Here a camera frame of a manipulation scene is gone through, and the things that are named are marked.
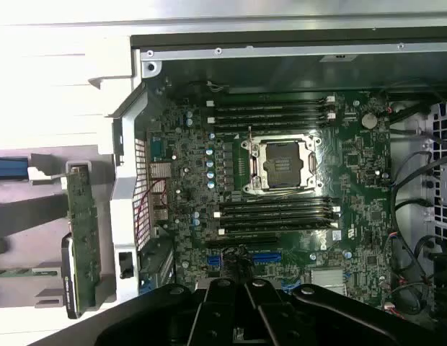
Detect black expansion slot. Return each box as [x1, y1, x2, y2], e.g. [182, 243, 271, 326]
[205, 234, 278, 248]

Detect black RAM slot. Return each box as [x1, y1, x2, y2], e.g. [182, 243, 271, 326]
[218, 216, 339, 229]
[213, 123, 335, 133]
[213, 205, 340, 218]
[213, 104, 336, 116]
[218, 197, 335, 208]
[207, 95, 336, 107]
[218, 226, 335, 238]
[207, 112, 336, 125]

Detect perforated metal disk bay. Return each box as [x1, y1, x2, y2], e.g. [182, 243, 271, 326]
[423, 100, 447, 253]

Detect blue expansion slot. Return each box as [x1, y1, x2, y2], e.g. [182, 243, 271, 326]
[208, 254, 282, 268]

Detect silver coin battery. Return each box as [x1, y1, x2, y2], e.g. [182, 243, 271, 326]
[360, 112, 379, 130]

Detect black plastic air shroud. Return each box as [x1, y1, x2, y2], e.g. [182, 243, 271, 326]
[432, 252, 447, 320]

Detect green motherboard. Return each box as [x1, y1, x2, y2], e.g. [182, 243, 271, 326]
[146, 89, 394, 314]

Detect grey printed parts rack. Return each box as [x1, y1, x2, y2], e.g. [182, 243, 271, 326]
[0, 143, 118, 318]

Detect dark grey PC case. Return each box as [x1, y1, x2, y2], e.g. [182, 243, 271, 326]
[87, 34, 447, 336]

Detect thin red wire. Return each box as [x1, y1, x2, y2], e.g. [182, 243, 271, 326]
[134, 178, 167, 235]

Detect metal CPU socket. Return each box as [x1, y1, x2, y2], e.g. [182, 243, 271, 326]
[240, 125, 324, 198]

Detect black wire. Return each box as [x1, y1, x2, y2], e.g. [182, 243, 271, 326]
[393, 199, 432, 218]
[391, 150, 434, 188]

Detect silver chipset heatsink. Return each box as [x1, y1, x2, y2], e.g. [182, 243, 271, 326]
[309, 268, 346, 293]

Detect hard drive in blue caddy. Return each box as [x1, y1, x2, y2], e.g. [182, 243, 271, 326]
[0, 156, 30, 180]

